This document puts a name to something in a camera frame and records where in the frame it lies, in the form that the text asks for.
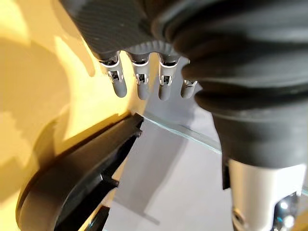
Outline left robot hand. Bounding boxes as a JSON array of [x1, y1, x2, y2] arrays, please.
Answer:
[[57, 0, 308, 231]]

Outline black plastic housing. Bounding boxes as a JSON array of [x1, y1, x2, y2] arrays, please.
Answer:
[[15, 112, 145, 231]]

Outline yellow shelf board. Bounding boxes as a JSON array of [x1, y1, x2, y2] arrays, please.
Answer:
[[0, 0, 145, 231]]

